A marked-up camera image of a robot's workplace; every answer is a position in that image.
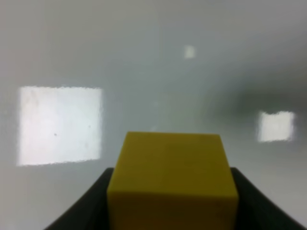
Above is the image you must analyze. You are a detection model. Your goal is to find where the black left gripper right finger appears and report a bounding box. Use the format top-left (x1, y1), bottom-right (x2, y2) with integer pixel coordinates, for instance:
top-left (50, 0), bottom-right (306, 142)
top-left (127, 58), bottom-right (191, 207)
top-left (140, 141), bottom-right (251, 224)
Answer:
top-left (231, 167), bottom-right (306, 230)

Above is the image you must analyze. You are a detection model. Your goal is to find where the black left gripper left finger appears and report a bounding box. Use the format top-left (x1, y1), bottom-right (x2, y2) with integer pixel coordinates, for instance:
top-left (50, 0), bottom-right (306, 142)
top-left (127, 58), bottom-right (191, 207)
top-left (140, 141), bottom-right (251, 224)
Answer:
top-left (47, 168), bottom-right (114, 230)

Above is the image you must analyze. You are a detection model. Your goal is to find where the yellow block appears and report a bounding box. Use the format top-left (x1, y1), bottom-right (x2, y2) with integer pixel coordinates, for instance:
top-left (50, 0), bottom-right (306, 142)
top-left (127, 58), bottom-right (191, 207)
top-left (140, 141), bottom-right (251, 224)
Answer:
top-left (107, 132), bottom-right (239, 230)

